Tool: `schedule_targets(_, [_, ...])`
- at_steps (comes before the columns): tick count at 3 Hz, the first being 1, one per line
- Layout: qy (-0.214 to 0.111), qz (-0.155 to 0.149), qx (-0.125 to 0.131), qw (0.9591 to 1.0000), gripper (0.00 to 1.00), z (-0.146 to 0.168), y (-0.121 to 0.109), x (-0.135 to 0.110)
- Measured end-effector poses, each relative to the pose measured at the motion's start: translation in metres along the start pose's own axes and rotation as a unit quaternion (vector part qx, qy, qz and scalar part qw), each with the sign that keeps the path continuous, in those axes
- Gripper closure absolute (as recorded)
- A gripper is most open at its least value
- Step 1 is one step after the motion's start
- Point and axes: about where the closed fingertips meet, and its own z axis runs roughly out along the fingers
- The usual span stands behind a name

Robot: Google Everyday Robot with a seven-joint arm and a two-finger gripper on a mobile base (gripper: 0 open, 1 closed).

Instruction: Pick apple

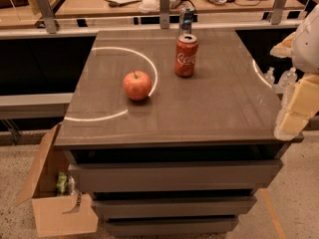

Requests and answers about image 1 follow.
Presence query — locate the metal bracket right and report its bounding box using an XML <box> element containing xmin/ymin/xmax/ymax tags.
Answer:
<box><xmin>269</xmin><ymin>0</ymin><xmax>287</xmax><ymax>25</ymax></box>

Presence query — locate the clear water bottle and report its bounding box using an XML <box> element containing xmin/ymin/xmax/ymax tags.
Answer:
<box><xmin>278</xmin><ymin>67</ymin><xmax>297</xmax><ymax>90</ymax></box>
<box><xmin>264</xmin><ymin>67</ymin><xmax>275</xmax><ymax>86</ymax></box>

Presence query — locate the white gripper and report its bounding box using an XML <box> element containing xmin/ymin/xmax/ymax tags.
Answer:
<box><xmin>270</xmin><ymin>4</ymin><xmax>319</xmax><ymax>135</ymax></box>

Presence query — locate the clear plastic bottle in box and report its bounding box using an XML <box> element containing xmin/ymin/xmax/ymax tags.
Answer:
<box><xmin>68</xmin><ymin>175</ymin><xmax>76</xmax><ymax>195</ymax></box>

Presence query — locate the red Coca-Cola can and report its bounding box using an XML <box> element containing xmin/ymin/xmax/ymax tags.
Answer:
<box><xmin>174</xmin><ymin>34</ymin><xmax>198</xmax><ymax>78</ymax></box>

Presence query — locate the metal bracket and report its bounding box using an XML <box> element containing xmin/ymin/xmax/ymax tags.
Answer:
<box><xmin>269</xmin><ymin>0</ymin><xmax>287</xmax><ymax>25</ymax></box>
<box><xmin>36</xmin><ymin>0</ymin><xmax>58</xmax><ymax>34</ymax></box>
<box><xmin>159</xmin><ymin>0</ymin><xmax>169</xmax><ymax>29</ymax></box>

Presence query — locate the blue silver energy drink can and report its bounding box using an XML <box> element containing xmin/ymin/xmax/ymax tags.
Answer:
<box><xmin>178</xmin><ymin>6</ymin><xmax>194</xmax><ymax>35</ymax></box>

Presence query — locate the white bowl on desk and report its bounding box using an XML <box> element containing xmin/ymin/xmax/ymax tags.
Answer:
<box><xmin>138</xmin><ymin>0</ymin><xmax>159</xmax><ymax>13</ymax></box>

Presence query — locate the green snack bag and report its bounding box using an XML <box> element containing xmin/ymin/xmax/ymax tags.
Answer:
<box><xmin>56</xmin><ymin>170</ymin><xmax>68</xmax><ymax>196</ymax></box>

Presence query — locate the metal bracket left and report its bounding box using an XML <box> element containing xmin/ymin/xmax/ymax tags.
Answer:
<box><xmin>36</xmin><ymin>0</ymin><xmax>58</xmax><ymax>34</ymax></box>

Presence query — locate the grey drawer cabinet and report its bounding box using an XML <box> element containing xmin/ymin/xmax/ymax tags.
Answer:
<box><xmin>54</xmin><ymin>28</ymin><xmax>305</xmax><ymax>238</ymax></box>

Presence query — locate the metal bracket middle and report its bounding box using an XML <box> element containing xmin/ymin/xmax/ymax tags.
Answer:
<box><xmin>159</xmin><ymin>0</ymin><xmax>169</xmax><ymax>29</ymax></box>

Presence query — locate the open cardboard box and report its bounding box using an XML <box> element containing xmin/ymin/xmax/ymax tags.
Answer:
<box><xmin>16</xmin><ymin>124</ymin><xmax>98</xmax><ymax>238</ymax></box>

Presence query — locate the red apple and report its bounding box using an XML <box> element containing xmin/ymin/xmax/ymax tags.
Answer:
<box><xmin>123</xmin><ymin>71</ymin><xmax>152</xmax><ymax>101</ymax></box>

